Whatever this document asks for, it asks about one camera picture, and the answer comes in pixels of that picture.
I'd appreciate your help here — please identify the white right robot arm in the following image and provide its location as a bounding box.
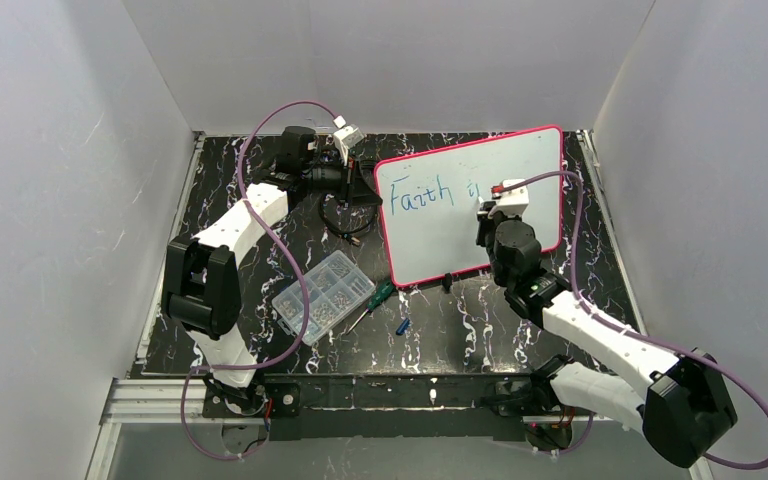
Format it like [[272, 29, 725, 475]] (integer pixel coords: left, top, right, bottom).
[[476, 201, 738, 467]]

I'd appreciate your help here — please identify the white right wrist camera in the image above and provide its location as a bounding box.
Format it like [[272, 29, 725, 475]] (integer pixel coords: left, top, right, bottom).
[[489, 179, 529, 217]]

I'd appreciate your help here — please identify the blue marker cap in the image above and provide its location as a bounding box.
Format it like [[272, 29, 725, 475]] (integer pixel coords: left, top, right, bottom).
[[395, 318, 410, 336]]

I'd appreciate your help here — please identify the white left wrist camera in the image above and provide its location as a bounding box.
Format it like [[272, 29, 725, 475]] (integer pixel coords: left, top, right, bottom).
[[332, 115, 365, 164]]

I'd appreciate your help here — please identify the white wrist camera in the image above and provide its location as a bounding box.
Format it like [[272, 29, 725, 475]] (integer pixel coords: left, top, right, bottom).
[[332, 115, 365, 164], [489, 179, 529, 217]]

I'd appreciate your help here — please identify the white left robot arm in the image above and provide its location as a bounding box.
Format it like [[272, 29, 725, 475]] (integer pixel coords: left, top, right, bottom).
[[160, 124, 381, 389]]

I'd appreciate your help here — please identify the pink framed whiteboard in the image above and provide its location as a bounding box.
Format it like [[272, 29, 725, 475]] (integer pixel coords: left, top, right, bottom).
[[374, 125, 564, 287]]

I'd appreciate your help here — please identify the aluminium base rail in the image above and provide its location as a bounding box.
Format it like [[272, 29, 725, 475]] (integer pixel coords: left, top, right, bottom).
[[103, 363, 684, 441]]

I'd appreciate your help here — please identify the green handled screwdriver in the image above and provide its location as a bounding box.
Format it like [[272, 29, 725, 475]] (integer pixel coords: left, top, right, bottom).
[[345, 280, 396, 333]]

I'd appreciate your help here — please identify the black whiteboard clip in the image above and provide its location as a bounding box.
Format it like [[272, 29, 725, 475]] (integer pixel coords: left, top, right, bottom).
[[441, 273, 453, 294]]

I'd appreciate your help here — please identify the clear plastic screw box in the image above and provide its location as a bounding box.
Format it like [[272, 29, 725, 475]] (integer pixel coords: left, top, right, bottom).
[[272, 251, 375, 346]]

